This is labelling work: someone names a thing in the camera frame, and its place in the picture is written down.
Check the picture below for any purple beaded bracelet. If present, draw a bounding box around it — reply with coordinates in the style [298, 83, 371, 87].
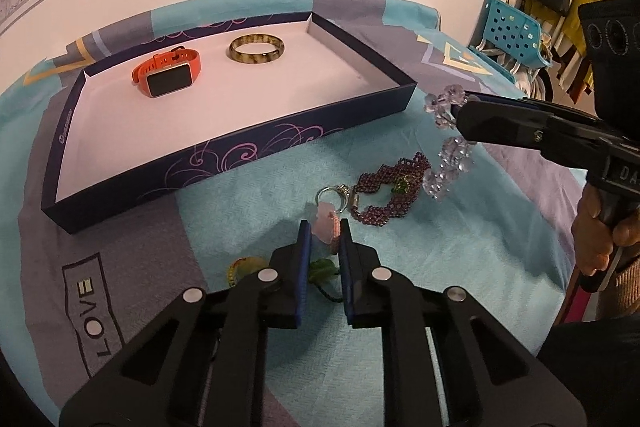
[350, 153, 433, 224]

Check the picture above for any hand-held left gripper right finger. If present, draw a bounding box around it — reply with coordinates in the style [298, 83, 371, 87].
[338, 219, 587, 427]

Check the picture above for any yellow-green jade pendant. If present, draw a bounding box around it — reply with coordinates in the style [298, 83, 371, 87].
[227, 256, 271, 290]

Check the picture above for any orange smartwatch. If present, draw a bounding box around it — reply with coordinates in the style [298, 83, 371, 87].
[131, 48, 202, 98]

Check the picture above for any pink charm key ring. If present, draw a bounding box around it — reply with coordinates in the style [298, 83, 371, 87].
[312, 186, 351, 254]

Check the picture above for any person's right hand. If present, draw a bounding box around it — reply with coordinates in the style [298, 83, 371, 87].
[572, 184, 640, 276]

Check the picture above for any brown hanging cloth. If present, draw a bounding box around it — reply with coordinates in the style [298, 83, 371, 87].
[554, 29, 597, 104]

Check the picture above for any amber bangle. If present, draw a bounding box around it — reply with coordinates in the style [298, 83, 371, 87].
[229, 34, 287, 66]

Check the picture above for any blue plastic chair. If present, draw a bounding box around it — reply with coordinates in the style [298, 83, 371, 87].
[467, 0, 552, 84]

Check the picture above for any green pendant with black cord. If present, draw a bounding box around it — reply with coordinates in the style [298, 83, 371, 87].
[307, 257, 347, 304]

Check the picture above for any dark blue box tray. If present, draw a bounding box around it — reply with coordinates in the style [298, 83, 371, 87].
[41, 11, 418, 235]

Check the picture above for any clear crystal bead bracelet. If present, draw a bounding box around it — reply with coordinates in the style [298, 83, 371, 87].
[422, 83, 476, 202]

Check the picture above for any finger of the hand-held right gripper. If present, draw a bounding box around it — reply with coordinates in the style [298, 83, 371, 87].
[456, 100, 609, 168]
[464, 92, 600, 126]

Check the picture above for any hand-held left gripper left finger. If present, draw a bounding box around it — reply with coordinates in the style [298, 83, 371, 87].
[59, 221, 314, 427]

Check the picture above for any person's dark clothing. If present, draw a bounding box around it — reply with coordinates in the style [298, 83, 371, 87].
[537, 316, 640, 427]

